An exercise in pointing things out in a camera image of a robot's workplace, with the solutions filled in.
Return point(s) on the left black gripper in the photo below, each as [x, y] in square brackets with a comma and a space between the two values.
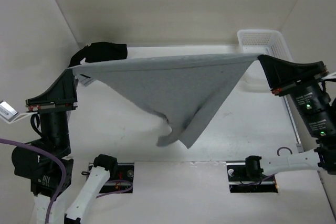
[63, 91]

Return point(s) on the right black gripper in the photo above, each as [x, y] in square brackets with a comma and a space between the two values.
[282, 74]

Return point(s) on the grey tank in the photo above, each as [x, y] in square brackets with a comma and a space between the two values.
[84, 80]
[186, 91]

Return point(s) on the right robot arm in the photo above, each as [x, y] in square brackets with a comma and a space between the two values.
[317, 112]

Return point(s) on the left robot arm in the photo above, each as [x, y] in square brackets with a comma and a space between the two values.
[43, 162]

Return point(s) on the grey folded tank top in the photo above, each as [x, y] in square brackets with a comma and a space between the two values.
[84, 80]

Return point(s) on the white folded tank top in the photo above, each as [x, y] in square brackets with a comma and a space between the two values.
[83, 61]

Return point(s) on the white plastic basket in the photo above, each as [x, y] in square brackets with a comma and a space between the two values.
[270, 42]

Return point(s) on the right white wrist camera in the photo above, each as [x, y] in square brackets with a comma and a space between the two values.
[330, 77]

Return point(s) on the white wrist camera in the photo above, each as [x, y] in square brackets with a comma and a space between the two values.
[330, 77]
[8, 113]

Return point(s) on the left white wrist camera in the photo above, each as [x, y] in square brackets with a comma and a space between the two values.
[8, 113]

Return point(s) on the right aluminium table rail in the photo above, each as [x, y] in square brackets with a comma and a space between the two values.
[297, 125]

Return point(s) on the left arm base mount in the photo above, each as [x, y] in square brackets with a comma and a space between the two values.
[121, 181]

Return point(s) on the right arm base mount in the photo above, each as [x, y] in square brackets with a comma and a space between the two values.
[240, 182]

